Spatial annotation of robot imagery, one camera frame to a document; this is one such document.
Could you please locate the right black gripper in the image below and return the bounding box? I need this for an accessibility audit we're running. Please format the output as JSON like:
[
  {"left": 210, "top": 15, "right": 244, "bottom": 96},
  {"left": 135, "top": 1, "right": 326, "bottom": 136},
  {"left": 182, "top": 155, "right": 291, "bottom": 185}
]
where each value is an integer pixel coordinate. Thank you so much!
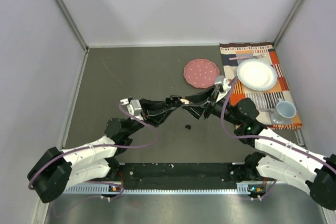
[{"left": 182, "top": 85, "right": 243, "bottom": 126}]

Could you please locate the white paper plate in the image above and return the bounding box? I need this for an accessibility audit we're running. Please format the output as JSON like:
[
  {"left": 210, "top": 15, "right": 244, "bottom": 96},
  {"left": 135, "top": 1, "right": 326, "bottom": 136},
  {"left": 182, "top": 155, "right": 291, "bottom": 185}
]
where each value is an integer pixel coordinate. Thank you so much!
[{"left": 236, "top": 59, "right": 278, "bottom": 91}]

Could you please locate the patterned orange cloth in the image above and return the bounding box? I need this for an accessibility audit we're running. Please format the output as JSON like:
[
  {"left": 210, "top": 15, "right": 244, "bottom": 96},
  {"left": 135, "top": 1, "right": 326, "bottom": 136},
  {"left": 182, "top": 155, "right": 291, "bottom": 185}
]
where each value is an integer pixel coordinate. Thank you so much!
[{"left": 219, "top": 42, "right": 302, "bottom": 130}]

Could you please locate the cream earbud charging case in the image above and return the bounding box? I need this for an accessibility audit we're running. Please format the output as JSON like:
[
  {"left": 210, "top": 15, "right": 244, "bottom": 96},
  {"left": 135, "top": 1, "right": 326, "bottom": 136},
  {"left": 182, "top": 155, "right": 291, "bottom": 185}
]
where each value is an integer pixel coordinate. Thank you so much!
[{"left": 180, "top": 99, "right": 190, "bottom": 104}]

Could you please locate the pink handled utensil upper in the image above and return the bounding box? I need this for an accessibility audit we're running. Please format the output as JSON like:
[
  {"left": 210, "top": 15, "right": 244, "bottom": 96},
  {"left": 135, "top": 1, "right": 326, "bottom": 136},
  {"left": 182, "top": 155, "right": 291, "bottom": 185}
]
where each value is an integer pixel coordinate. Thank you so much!
[{"left": 229, "top": 56, "right": 254, "bottom": 60}]

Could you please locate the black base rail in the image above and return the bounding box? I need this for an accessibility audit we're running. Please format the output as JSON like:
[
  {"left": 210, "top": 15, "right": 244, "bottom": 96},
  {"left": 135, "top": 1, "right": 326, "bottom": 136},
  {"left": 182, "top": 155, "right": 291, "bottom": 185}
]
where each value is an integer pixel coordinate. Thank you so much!
[{"left": 119, "top": 163, "right": 251, "bottom": 190}]

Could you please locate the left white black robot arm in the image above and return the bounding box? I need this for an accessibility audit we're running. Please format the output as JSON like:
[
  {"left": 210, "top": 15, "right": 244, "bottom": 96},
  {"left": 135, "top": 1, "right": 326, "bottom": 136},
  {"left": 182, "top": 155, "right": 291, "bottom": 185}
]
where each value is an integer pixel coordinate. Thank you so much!
[{"left": 27, "top": 96, "right": 184, "bottom": 203}]

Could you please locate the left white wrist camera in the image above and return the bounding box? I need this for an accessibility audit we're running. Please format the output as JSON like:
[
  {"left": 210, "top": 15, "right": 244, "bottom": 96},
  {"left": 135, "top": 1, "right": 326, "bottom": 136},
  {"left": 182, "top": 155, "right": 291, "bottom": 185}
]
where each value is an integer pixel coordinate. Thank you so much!
[{"left": 120, "top": 98, "right": 143, "bottom": 121}]

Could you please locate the pink dotted plate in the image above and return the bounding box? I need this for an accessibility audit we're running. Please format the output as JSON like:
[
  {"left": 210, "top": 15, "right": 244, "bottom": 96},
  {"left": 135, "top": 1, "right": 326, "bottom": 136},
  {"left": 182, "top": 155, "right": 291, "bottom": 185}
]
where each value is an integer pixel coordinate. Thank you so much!
[{"left": 183, "top": 59, "right": 220, "bottom": 89}]

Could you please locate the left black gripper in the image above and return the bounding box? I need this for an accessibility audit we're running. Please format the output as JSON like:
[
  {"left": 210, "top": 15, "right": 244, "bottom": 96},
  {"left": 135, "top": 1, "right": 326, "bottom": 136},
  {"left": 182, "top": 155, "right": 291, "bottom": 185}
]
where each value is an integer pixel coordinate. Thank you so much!
[{"left": 124, "top": 99, "right": 176, "bottom": 137}]

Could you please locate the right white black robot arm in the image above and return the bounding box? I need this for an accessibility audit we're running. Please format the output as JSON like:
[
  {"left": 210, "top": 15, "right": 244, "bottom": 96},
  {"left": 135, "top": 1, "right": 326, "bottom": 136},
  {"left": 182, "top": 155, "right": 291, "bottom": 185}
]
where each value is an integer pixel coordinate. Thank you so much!
[{"left": 181, "top": 87, "right": 335, "bottom": 210}]

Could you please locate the black earbud charging case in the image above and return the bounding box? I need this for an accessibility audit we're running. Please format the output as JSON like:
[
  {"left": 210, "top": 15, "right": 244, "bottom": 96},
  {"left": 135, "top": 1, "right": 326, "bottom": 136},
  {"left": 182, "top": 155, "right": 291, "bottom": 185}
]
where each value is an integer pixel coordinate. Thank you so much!
[{"left": 165, "top": 95, "right": 184, "bottom": 108}]

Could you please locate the aluminium frame profile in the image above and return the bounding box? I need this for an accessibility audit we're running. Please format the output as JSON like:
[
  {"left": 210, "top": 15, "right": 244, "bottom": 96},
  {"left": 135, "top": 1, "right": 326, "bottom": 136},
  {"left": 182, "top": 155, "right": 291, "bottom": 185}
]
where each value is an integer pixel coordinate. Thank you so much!
[{"left": 32, "top": 183, "right": 335, "bottom": 223}]

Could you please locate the grey slotted cable duct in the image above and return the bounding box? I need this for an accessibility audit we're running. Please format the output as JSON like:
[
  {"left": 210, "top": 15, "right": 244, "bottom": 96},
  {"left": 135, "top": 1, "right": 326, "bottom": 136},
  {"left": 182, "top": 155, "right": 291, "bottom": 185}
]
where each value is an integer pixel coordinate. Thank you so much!
[{"left": 63, "top": 183, "right": 266, "bottom": 195}]

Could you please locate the light blue cup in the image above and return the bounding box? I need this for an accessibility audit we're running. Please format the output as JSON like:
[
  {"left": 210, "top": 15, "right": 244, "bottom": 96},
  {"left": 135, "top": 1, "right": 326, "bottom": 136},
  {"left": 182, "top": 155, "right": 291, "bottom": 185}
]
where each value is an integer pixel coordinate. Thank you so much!
[{"left": 270, "top": 98, "right": 297, "bottom": 124}]

